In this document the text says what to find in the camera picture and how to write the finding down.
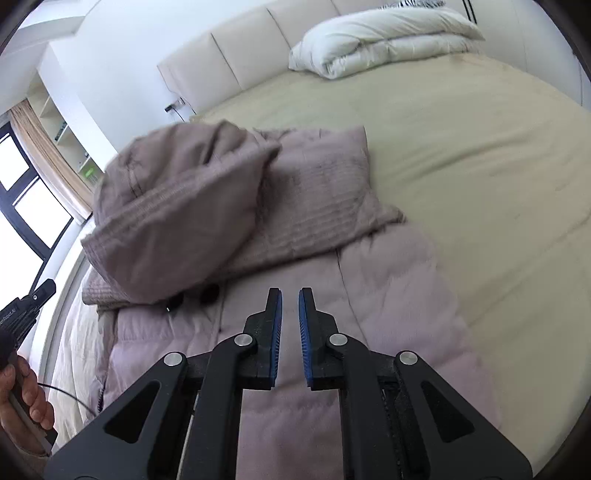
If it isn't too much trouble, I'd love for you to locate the black framed window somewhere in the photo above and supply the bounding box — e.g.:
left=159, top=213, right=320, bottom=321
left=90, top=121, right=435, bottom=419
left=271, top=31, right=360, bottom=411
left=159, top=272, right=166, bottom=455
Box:
left=1, top=123, right=72, bottom=262

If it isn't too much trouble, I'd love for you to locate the cream upholstered headboard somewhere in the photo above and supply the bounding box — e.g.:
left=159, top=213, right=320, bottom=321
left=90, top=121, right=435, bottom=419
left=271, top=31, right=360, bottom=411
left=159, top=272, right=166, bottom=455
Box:
left=158, top=0, right=385, bottom=113

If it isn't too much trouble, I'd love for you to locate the white wardrobe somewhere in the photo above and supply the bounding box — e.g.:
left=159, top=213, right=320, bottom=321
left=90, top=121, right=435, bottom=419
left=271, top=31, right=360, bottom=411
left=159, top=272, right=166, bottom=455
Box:
left=446, top=0, right=590, bottom=109

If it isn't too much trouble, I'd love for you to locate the wall power socket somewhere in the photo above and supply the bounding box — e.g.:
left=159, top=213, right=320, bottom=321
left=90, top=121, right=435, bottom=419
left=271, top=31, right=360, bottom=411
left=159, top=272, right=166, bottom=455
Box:
left=164, top=98, right=185, bottom=112

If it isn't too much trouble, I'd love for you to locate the white folded duvet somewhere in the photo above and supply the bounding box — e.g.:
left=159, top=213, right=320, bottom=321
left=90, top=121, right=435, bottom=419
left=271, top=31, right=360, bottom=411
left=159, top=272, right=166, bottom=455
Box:
left=288, top=6, right=485, bottom=80

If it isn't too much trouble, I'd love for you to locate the white wall shelf unit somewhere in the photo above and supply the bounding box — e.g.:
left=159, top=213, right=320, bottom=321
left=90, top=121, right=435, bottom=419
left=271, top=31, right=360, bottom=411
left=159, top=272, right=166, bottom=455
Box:
left=27, top=81, right=102, bottom=190

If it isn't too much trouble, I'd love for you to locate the beige bed sheet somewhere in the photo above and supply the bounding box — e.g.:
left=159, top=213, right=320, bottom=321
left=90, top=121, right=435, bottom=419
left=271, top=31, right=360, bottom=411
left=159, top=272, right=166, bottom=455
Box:
left=45, top=50, right=591, bottom=467

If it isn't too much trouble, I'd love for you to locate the green box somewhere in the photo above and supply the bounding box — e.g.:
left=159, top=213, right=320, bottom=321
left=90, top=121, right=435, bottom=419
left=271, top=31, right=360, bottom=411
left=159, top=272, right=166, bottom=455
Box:
left=81, top=165, right=102, bottom=185

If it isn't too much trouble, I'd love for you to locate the beige curtain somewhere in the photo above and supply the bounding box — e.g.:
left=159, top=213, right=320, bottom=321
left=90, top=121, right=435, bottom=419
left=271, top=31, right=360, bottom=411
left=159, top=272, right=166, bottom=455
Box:
left=8, top=99, right=92, bottom=224

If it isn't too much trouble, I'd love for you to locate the zebra print pillow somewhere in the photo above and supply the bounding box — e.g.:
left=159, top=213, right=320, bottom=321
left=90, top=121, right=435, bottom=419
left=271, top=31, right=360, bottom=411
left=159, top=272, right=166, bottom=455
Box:
left=381, top=0, right=446, bottom=9

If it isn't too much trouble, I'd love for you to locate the mauve hooded puffer coat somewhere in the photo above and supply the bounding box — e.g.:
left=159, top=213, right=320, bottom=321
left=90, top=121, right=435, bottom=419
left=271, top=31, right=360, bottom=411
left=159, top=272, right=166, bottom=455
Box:
left=82, top=121, right=501, bottom=479

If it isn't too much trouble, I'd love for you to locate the person's left hand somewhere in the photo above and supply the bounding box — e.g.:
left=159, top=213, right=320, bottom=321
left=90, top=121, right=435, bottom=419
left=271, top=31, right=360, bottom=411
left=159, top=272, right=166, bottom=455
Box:
left=1, top=355, right=55, bottom=456

